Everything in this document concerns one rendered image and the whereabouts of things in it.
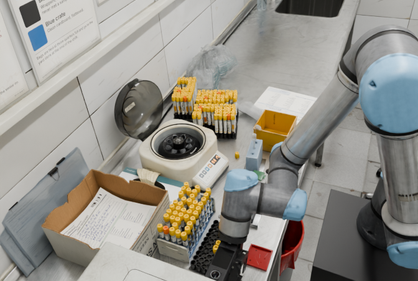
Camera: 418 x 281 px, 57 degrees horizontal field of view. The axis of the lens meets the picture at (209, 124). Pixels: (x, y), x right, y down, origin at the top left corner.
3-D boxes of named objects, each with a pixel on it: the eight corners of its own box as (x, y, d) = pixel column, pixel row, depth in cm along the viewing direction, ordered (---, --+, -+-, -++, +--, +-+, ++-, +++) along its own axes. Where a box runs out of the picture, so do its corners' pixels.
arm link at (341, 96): (374, -5, 75) (259, 150, 107) (382, 18, 67) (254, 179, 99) (424, 21, 77) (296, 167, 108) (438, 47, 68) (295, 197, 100)
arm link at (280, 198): (308, 173, 94) (263, 165, 95) (308, 209, 85) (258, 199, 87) (301, 194, 99) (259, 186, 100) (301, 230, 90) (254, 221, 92)
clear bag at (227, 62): (219, 82, 189) (218, 57, 181) (195, 72, 199) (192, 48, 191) (245, 66, 201) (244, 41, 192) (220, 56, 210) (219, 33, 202)
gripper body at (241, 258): (246, 272, 100) (254, 229, 98) (236, 289, 92) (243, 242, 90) (219, 263, 102) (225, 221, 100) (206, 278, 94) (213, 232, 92)
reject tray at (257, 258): (266, 271, 108) (266, 270, 108) (243, 263, 110) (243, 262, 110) (273, 252, 113) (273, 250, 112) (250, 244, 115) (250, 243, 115)
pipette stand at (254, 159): (261, 179, 136) (261, 159, 130) (241, 176, 138) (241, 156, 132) (266, 161, 143) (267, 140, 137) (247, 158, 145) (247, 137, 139)
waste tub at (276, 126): (286, 156, 144) (287, 136, 138) (252, 148, 149) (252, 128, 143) (296, 135, 154) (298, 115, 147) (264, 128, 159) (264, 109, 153)
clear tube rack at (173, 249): (189, 263, 112) (186, 249, 107) (159, 253, 115) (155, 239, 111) (216, 211, 126) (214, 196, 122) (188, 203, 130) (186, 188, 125)
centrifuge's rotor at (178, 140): (185, 175, 133) (183, 159, 128) (150, 160, 140) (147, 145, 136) (209, 148, 143) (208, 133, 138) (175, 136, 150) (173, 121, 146)
